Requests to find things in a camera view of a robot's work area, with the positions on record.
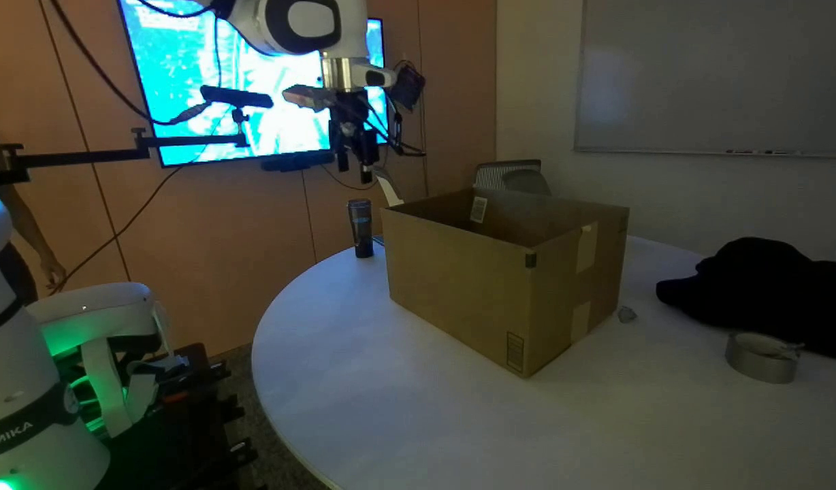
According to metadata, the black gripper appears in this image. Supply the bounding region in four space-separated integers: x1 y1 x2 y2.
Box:
327 85 385 189

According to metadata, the white green-lit robot base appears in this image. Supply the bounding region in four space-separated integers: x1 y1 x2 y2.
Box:
27 281 169 442

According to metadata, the brown cardboard box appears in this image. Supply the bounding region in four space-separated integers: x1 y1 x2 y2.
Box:
374 165 633 379

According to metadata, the black video bar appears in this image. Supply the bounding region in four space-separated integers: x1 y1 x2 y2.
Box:
259 150 339 174

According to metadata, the black cylindrical can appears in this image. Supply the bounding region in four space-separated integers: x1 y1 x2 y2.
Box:
346 197 377 261

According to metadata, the grey chair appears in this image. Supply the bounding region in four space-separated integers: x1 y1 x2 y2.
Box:
470 157 555 199

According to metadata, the black robot cart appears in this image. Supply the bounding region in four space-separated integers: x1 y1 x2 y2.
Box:
94 340 261 490

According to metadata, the black jacket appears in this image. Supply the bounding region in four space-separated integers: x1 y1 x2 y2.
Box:
655 235 836 365

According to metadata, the grey tape roll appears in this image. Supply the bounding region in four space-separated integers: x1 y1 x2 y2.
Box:
724 330 806 387

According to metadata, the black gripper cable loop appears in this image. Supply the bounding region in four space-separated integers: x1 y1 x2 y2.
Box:
366 51 432 157

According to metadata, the thin black wall cable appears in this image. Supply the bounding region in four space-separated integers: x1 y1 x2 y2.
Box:
46 164 184 296
414 107 433 199

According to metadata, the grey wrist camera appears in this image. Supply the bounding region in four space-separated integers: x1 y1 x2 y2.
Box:
282 81 336 114

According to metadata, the black wall device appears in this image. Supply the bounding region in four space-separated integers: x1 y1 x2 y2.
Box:
388 61 429 114

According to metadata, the black bar-shaped camera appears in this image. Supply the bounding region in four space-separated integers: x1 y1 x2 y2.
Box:
199 81 279 111

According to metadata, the wall-mounted TV screen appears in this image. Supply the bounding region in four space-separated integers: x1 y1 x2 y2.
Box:
116 0 396 171

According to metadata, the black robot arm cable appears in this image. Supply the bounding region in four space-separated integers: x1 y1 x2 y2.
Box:
46 0 216 129

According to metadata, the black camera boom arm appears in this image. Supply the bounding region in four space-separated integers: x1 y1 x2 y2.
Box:
0 129 253 189

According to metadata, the white wall whiteboard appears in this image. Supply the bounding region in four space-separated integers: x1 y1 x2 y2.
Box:
576 0 836 164

